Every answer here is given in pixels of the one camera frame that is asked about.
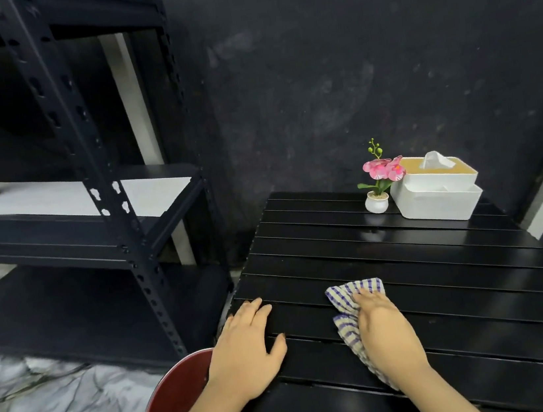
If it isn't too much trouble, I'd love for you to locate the person's right hand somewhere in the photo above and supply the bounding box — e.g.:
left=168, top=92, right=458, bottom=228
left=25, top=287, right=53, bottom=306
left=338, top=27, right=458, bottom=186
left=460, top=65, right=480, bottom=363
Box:
left=352, top=282, right=433, bottom=396

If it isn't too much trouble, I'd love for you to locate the person's left hand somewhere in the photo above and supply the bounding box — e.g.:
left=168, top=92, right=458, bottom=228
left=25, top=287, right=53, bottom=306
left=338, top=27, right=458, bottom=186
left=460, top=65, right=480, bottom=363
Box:
left=199, top=295, right=295, bottom=407

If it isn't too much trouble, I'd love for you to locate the blue striped white cloth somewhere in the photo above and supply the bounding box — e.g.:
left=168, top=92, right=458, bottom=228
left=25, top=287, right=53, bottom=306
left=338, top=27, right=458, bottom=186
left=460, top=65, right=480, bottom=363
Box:
left=324, top=276, right=401, bottom=399

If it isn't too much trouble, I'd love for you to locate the person's right forearm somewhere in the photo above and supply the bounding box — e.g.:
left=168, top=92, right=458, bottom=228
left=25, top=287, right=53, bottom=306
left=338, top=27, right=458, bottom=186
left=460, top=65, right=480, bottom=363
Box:
left=397, top=358, right=488, bottom=412

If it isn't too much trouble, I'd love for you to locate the dark red round chair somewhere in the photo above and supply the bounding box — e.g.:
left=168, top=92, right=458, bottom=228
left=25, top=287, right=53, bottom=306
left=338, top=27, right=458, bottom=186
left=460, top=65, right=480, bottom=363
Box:
left=129, top=343, right=255, bottom=412

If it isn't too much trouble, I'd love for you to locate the white tissue box wooden lid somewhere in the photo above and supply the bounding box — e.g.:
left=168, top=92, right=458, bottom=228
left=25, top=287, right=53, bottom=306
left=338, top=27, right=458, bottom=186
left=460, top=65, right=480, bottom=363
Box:
left=385, top=147, right=487, bottom=231

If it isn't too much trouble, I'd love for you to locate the pink flower in white pot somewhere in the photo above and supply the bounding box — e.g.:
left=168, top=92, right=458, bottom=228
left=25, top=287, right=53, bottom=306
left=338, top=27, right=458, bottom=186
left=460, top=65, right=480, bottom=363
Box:
left=351, top=134, right=412, bottom=217

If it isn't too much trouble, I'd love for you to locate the white tissue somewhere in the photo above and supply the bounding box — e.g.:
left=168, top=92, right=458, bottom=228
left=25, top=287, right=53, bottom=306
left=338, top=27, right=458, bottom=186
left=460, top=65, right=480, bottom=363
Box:
left=417, top=148, right=457, bottom=174

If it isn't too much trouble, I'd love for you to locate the black metal shelving rack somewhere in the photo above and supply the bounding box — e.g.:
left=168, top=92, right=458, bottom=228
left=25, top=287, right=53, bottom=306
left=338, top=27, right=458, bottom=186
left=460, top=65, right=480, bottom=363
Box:
left=0, top=0, right=245, bottom=396

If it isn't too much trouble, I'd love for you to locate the white shelf board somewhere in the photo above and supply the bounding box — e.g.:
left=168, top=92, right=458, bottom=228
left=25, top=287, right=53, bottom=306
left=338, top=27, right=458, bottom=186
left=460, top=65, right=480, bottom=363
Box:
left=0, top=153, right=197, bottom=240

